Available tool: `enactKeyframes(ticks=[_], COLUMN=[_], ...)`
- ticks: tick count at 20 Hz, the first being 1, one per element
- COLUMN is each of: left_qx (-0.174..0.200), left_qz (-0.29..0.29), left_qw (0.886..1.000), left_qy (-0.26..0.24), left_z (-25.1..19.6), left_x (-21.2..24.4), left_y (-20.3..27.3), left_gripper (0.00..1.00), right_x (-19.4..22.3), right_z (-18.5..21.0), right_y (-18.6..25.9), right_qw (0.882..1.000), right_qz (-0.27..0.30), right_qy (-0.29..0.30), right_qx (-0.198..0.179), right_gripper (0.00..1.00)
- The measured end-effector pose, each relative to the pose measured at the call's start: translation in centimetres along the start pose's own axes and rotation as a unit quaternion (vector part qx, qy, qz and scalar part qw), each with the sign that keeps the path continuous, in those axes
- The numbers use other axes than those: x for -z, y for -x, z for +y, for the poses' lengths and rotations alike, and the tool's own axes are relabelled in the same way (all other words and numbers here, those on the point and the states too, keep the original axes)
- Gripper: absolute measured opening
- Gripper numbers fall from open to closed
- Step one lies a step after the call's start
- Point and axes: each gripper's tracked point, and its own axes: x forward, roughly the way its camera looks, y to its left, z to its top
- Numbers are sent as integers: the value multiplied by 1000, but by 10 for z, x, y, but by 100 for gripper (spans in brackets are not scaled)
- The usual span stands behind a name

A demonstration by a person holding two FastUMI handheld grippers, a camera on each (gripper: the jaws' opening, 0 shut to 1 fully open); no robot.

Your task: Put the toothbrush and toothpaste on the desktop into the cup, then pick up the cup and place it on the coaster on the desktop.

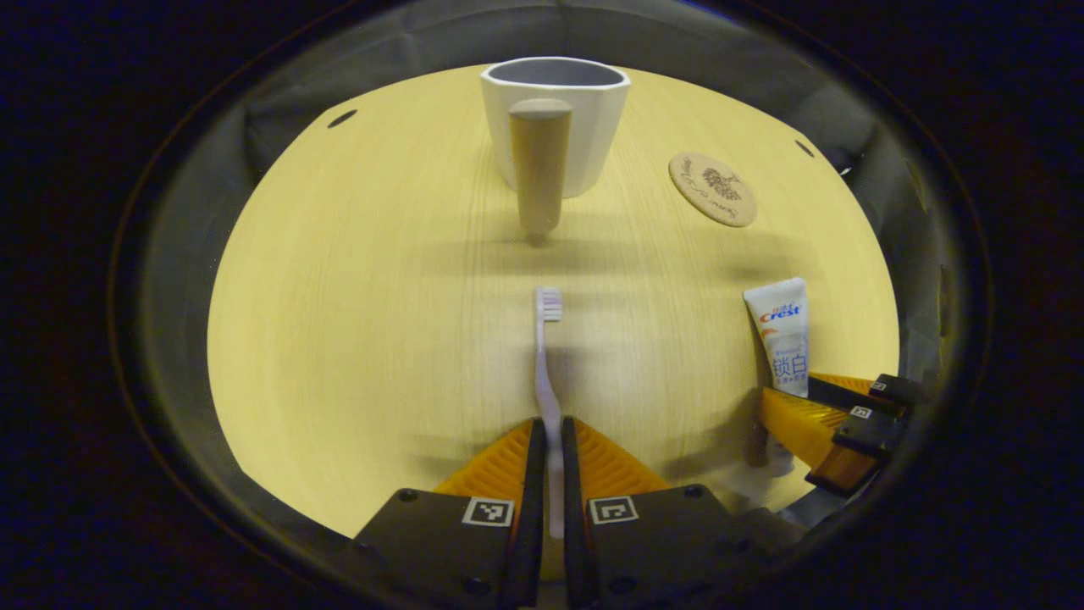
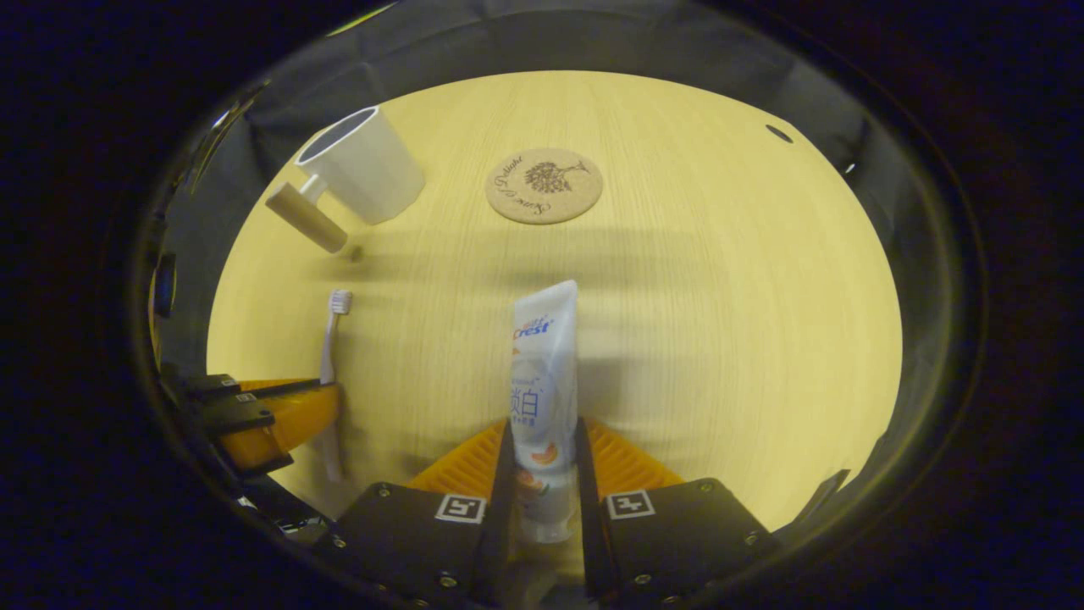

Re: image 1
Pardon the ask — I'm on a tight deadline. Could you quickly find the round cork coaster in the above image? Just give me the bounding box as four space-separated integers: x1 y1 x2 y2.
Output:
668 152 758 228

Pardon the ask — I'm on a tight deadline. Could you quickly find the white toothpaste tube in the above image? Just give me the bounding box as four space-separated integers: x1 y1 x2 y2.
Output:
743 277 811 477

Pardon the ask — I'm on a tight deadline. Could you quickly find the pale pink toothbrush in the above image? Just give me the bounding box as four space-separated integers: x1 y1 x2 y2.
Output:
534 286 567 540

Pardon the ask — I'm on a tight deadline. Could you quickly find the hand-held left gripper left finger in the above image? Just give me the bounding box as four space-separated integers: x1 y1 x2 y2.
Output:
351 418 547 610

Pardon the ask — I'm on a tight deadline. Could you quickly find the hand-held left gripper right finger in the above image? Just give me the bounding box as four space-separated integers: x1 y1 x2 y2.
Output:
561 417 805 610

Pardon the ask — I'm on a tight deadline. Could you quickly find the white cup with wooden handle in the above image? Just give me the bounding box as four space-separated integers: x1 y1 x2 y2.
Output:
480 57 632 238

